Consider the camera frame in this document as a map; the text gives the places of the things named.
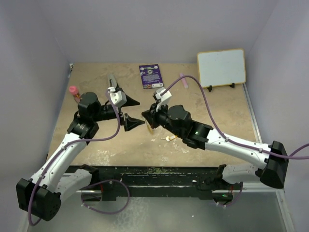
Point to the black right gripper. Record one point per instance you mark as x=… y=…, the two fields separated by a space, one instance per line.
x=151 y=115

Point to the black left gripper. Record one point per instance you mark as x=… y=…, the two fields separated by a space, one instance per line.
x=128 y=122

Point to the key with yellow tag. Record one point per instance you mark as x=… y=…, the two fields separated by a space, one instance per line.
x=169 y=138

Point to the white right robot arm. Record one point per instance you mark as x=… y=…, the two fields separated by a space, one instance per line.
x=266 y=163

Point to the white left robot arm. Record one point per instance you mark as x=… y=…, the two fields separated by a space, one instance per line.
x=42 y=194

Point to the grey black stapler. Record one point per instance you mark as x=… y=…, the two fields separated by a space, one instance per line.
x=112 y=81

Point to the purple printed card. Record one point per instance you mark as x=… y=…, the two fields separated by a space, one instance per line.
x=151 y=76

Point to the pink eraser stick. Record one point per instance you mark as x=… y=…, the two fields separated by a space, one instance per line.
x=184 y=81

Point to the pink capped small bottle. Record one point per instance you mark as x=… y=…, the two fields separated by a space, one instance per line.
x=75 y=93

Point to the small whiteboard on stand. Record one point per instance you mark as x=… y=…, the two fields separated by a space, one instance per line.
x=221 y=68

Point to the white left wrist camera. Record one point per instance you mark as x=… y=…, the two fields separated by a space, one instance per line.
x=116 y=96

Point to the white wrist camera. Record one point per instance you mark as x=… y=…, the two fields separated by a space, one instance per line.
x=162 y=98
x=116 y=96

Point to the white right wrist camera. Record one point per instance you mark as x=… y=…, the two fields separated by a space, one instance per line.
x=162 y=98

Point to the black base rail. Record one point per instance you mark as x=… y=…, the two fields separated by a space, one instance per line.
x=204 y=183

